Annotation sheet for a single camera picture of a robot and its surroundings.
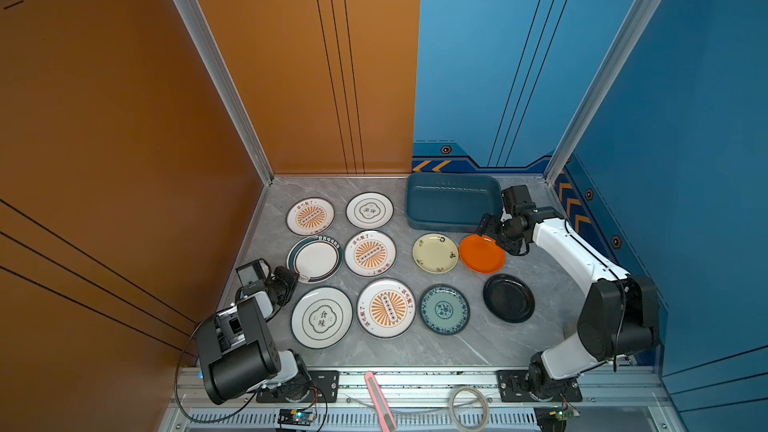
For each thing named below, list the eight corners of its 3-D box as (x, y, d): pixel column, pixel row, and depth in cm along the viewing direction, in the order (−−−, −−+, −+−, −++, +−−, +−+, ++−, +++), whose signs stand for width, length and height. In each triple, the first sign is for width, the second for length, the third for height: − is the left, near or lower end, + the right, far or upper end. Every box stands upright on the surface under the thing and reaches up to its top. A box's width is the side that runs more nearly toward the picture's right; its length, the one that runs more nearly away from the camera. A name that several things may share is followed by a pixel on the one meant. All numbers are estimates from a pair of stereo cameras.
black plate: (488, 323, 85) (491, 320, 83) (479, 277, 94) (481, 273, 92) (537, 323, 85) (540, 320, 83) (523, 277, 94) (526, 273, 92)
